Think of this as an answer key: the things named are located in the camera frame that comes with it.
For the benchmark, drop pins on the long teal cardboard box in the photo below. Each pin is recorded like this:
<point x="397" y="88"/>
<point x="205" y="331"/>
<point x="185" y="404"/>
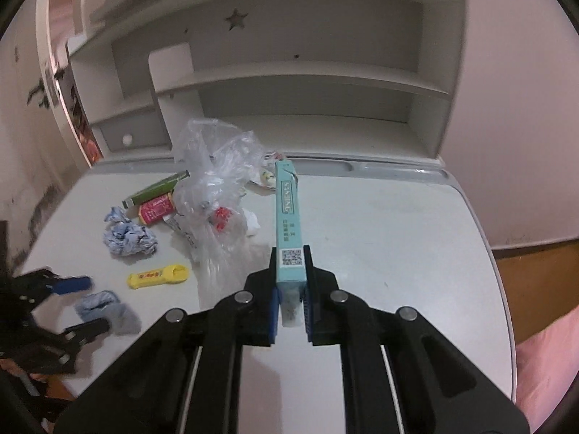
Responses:
<point x="289" y="217"/>

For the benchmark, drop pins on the yellow plastic packet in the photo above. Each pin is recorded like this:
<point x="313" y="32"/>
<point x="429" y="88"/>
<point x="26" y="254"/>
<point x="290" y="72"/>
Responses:
<point x="154" y="276"/>

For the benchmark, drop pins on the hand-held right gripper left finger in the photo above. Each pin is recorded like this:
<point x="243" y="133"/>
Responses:
<point x="272" y="312"/>

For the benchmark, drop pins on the white printed wrapper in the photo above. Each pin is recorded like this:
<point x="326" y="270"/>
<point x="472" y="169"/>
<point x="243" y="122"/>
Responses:
<point x="178" y="229"/>

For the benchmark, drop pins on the long green cardboard box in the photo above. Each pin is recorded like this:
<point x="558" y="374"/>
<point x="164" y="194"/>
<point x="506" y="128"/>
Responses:
<point x="156" y="188"/>

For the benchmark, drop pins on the bed with pink cover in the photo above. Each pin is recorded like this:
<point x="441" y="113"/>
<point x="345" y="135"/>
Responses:
<point x="547" y="361"/>

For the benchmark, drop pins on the small crumpled blue paper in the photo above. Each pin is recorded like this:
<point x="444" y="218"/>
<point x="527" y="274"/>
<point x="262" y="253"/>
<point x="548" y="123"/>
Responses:
<point x="115" y="214"/>

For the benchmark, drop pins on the red white wrapper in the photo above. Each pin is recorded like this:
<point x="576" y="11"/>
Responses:
<point x="221" y="219"/>

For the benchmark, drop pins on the round white yellow wrapper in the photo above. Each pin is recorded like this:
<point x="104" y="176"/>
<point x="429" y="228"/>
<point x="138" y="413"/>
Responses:
<point x="266" y="178"/>

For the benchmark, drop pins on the dark wall stickers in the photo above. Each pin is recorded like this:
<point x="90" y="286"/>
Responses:
<point x="40" y="92"/>

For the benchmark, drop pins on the clear crumpled plastic bag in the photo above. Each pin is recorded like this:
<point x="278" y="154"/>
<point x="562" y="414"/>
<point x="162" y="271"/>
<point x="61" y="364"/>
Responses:
<point x="212" y="162"/>

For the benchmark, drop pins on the red snack packet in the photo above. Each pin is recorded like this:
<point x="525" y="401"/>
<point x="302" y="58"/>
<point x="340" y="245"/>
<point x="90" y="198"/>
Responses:
<point x="156" y="208"/>

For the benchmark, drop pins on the blue grey cloth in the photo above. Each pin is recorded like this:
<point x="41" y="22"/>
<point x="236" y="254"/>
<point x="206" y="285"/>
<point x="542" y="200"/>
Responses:
<point x="117" y="316"/>

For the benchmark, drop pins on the white desk shelf unit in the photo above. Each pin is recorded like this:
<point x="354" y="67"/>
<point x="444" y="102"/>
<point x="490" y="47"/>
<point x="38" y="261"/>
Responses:
<point x="316" y="77"/>

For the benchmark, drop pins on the white crumpled tissue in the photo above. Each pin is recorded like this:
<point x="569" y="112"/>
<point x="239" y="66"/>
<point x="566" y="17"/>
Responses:
<point x="251" y="222"/>

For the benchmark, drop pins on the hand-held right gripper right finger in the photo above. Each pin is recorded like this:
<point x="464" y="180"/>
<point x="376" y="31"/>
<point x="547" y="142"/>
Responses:
<point x="307" y="312"/>

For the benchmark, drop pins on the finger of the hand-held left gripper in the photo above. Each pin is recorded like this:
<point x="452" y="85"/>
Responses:
<point x="86" y="332"/>
<point x="72" y="285"/>

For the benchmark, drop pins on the white drawer with knob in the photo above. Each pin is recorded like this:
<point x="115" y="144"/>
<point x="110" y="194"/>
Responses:
<point x="144" y="133"/>

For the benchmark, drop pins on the large crumpled blue white paper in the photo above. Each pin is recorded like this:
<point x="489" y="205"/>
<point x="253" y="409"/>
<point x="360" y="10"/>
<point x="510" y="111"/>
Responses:
<point x="131" y="239"/>

